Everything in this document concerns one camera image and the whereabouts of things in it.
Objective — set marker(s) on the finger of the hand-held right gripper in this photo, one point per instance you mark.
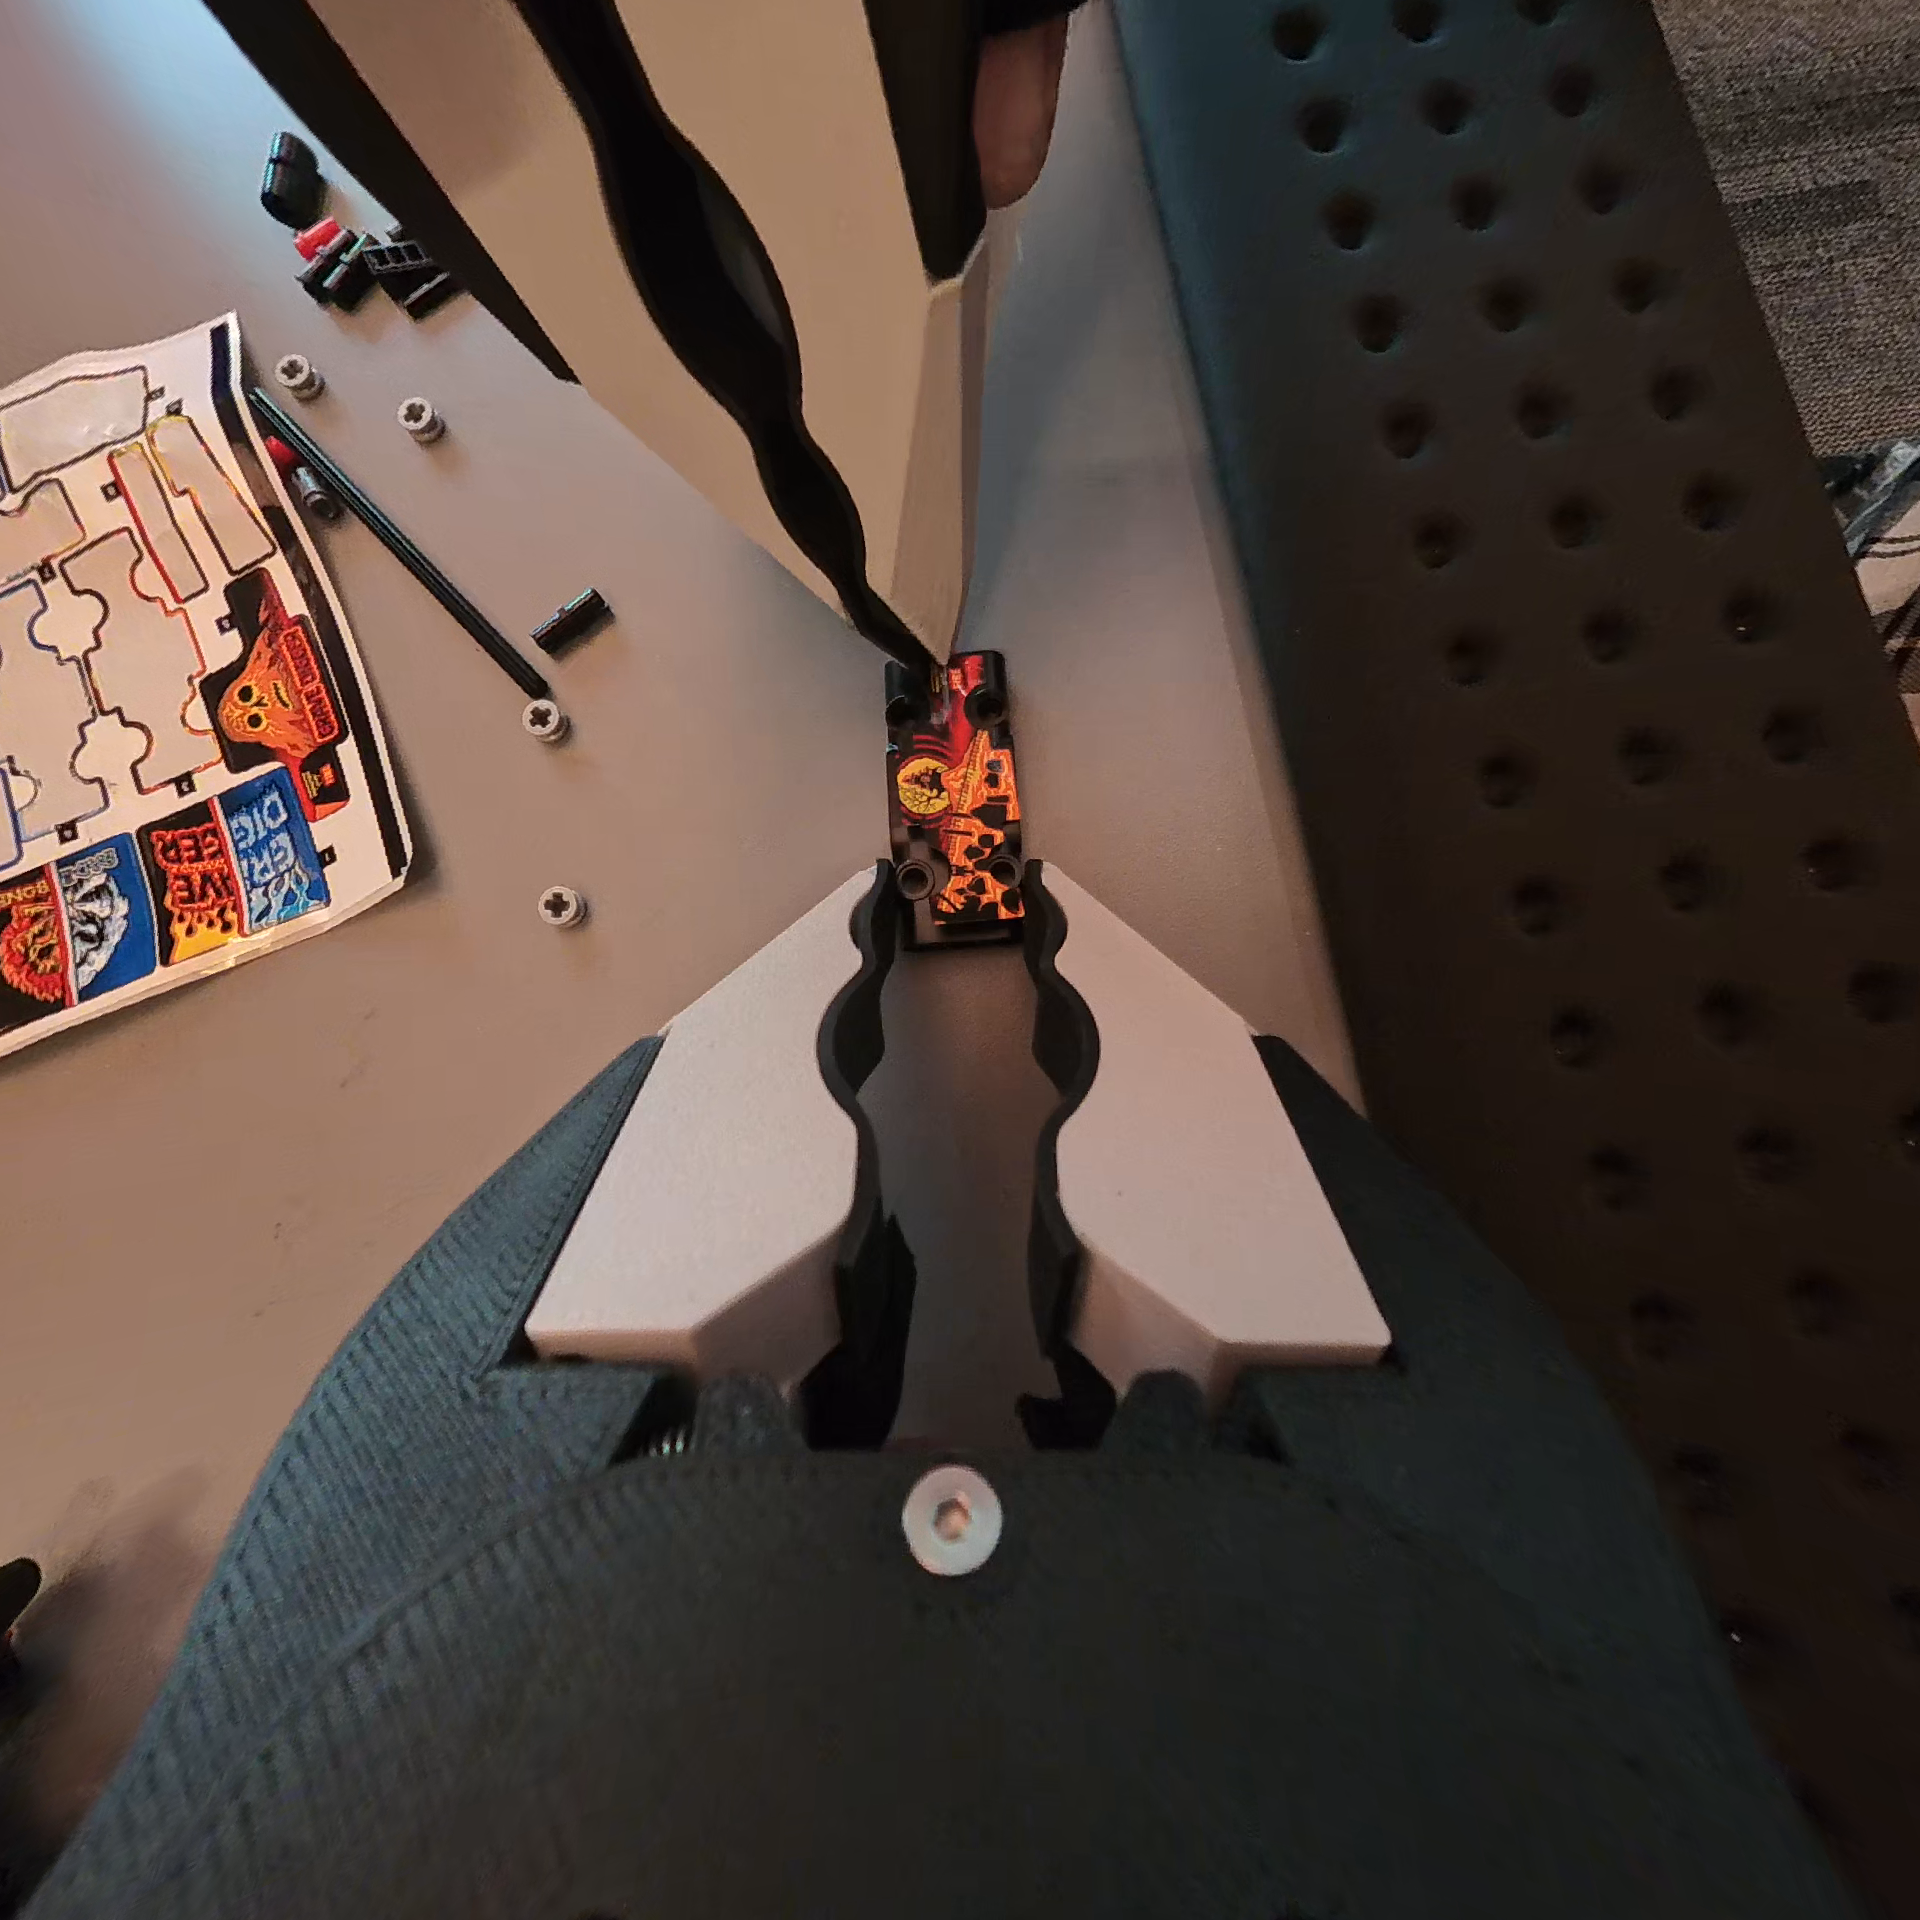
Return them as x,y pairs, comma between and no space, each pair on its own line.
810,149
481,149

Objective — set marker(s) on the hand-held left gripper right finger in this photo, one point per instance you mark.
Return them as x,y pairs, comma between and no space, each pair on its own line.
1229,1200

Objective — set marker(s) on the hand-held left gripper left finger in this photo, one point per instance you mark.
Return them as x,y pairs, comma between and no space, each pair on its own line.
704,1200

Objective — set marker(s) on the orange flame sticker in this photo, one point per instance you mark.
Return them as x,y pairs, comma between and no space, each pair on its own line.
960,810

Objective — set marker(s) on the sticker sheet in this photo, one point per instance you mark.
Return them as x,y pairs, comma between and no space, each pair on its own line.
120,645

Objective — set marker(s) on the grey desk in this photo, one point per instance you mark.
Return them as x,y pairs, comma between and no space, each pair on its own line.
674,901

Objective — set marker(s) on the person's right hand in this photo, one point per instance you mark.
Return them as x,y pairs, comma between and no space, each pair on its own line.
1020,107

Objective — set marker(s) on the black toy connector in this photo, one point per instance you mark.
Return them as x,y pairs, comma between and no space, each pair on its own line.
293,173

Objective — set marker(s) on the black toy grille tile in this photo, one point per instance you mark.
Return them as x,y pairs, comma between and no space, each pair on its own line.
398,254

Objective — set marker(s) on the grey toy bush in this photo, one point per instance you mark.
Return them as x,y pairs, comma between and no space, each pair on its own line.
547,724
300,373
421,418
560,906

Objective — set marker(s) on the small dark toy pin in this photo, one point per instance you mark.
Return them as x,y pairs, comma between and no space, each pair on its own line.
315,488

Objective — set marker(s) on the long black toy axle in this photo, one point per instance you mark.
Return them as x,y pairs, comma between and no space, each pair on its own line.
398,541

